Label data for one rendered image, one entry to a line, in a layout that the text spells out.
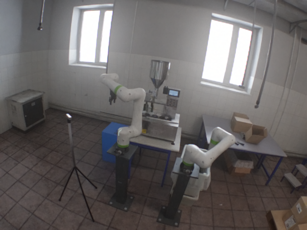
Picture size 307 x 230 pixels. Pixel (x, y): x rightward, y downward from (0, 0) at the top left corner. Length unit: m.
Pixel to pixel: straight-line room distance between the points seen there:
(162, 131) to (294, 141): 4.04
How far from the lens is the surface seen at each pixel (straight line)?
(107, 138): 2.79
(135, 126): 1.72
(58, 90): 5.20
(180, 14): 3.79
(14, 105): 4.19
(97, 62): 4.70
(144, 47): 3.80
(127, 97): 1.50
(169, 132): 2.28
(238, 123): 3.26
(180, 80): 3.71
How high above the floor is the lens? 1.96
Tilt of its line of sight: 22 degrees down
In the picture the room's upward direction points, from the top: 8 degrees clockwise
